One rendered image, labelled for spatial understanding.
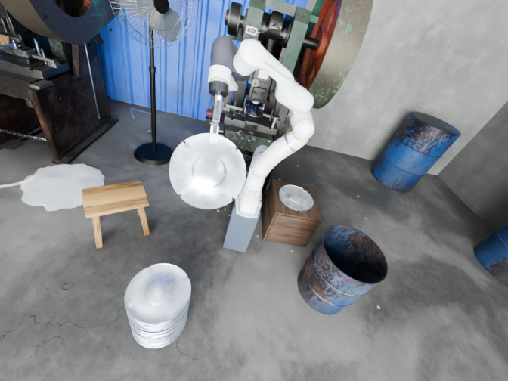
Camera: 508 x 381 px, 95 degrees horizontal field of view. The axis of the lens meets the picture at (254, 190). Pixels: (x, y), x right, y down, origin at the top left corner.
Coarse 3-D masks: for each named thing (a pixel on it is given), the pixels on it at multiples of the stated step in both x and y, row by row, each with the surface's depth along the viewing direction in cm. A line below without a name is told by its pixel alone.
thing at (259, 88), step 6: (258, 72) 171; (264, 72) 171; (252, 78) 174; (258, 78) 174; (264, 78) 173; (270, 78) 174; (252, 84) 175; (258, 84) 175; (264, 84) 176; (270, 84) 176; (252, 90) 178; (258, 90) 176; (264, 90) 176; (252, 96) 179; (258, 96) 179; (264, 96) 179
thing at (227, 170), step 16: (192, 144) 88; (208, 144) 89; (224, 144) 91; (176, 160) 86; (192, 160) 88; (208, 160) 89; (224, 160) 91; (240, 160) 92; (176, 176) 86; (192, 176) 87; (208, 176) 88; (224, 176) 90; (240, 176) 92; (176, 192) 85; (192, 192) 87; (208, 192) 89; (224, 192) 90; (208, 208) 89
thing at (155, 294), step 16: (144, 272) 116; (160, 272) 118; (176, 272) 120; (128, 288) 109; (144, 288) 110; (160, 288) 112; (176, 288) 114; (128, 304) 104; (144, 304) 105; (160, 304) 107; (176, 304) 109; (144, 320) 101; (160, 320) 102
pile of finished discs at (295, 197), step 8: (280, 192) 188; (288, 192) 190; (296, 192) 192; (304, 192) 196; (288, 200) 182; (296, 200) 184; (304, 200) 187; (312, 200) 190; (296, 208) 178; (304, 208) 180
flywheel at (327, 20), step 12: (324, 0) 170; (336, 0) 156; (324, 12) 172; (336, 12) 151; (324, 24) 171; (312, 36) 188; (324, 36) 159; (324, 48) 161; (312, 60) 183; (300, 72) 199; (312, 72) 181; (300, 84) 192
